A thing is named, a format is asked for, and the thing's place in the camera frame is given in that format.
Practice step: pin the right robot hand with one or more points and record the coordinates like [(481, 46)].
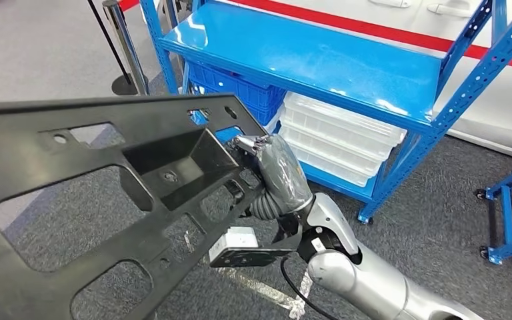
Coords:
[(282, 176)]

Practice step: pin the black plastic frame part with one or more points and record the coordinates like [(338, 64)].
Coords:
[(8, 132)]

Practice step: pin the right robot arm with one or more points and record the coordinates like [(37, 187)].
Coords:
[(371, 287)]

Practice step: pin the blue metal shelf rack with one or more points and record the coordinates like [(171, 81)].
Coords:
[(326, 57)]

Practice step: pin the white plastic crate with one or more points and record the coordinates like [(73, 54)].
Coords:
[(335, 170), (326, 148), (340, 119)]

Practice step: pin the blue plastic crate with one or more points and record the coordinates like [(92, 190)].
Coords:
[(220, 77), (262, 115)]

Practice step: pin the silver floor tape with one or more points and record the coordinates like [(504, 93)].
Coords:
[(260, 289)]

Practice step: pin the blue wheeled rack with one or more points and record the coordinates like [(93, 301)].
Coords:
[(508, 221)]

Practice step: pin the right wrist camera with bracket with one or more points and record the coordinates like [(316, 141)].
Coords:
[(234, 243)]

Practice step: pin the black stanchion post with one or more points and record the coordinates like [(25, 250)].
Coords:
[(123, 86)]

